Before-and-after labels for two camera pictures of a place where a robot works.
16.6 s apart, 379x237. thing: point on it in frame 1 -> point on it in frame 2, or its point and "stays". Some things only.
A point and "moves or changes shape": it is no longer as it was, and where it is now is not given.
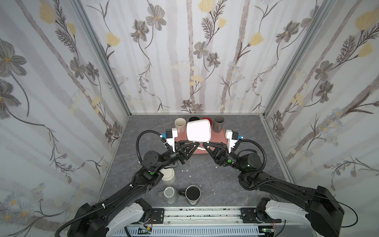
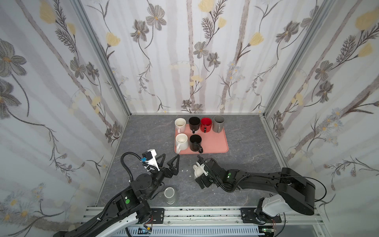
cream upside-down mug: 169,177 moves or changes shape
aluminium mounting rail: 204,216 stays
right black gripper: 219,152 -> 208,172
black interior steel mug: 192,193 -> 195,144
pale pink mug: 180,123 stays
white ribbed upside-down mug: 199,131 moves or changes shape
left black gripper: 179,155 -> 169,174
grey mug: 218,122 stays
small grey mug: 169,194 stays
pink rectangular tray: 202,148 stays
